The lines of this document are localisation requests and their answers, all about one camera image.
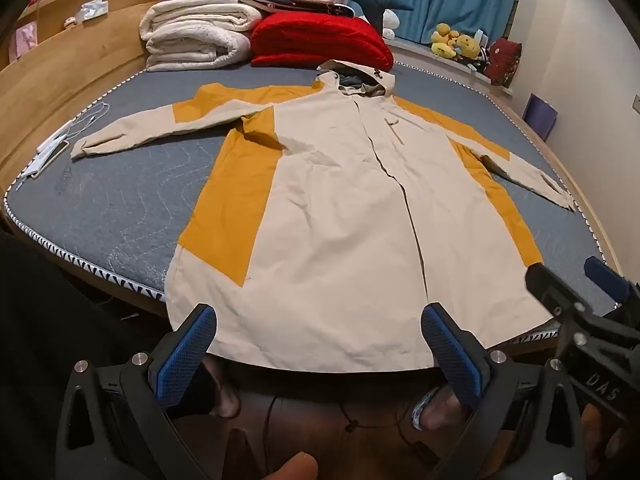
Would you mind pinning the pink packet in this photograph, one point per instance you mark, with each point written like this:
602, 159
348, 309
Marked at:
25, 40

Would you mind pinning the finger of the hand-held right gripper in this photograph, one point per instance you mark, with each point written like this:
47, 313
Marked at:
605, 275
547, 285

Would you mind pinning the person's black clothing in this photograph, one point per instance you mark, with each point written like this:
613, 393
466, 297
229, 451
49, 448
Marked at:
50, 310

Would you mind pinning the patterned slipper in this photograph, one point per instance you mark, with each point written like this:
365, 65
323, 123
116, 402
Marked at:
417, 410

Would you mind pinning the red folded blanket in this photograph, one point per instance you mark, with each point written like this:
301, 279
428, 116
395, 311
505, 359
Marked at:
320, 40

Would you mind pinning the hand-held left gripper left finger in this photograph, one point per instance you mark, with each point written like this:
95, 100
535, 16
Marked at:
185, 355

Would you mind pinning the wooden bed frame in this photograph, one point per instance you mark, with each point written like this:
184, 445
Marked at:
75, 60

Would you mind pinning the purple box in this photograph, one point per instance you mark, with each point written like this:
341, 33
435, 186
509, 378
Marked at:
540, 117

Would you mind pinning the white wall socket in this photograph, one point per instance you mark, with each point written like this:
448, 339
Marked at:
636, 105

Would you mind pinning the white window sill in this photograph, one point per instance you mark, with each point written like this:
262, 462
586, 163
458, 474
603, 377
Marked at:
415, 49

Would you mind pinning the person's left foot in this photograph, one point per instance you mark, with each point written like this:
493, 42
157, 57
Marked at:
227, 395

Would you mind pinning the white flat device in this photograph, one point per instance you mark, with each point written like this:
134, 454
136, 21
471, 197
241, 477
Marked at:
36, 166
52, 146

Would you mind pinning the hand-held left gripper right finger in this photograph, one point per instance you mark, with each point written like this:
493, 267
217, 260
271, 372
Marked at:
452, 355

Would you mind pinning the black white striped plush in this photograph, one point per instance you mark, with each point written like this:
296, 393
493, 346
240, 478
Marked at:
477, 60

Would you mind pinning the person's left hand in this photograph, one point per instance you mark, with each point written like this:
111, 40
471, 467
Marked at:
292, 467

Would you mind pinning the cream folded blanket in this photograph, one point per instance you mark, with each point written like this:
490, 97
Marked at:
195, 35

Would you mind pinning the dark-trimmed folded sheet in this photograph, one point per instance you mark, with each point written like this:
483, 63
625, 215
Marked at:
310, 9

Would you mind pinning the yellow plush toy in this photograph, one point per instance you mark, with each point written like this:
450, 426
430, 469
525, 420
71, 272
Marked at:
469, 47
444, 42

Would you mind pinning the grey quilted mattress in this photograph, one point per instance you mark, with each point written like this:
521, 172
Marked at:
125, 210

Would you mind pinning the beige and yellow hooded jacket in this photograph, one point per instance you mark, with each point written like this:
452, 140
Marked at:
325, 235

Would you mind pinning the red bag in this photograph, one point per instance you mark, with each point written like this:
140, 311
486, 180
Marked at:
505, 60

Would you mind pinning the person's right foot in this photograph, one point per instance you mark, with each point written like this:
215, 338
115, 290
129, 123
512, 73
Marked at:
442, 412

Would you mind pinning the person's foot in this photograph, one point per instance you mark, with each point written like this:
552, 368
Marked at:
227, 395
442, 412

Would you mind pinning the white plush toy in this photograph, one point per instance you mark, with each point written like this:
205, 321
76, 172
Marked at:
391, 22

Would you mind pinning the tissue pack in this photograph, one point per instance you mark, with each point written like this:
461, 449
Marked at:
92, 10

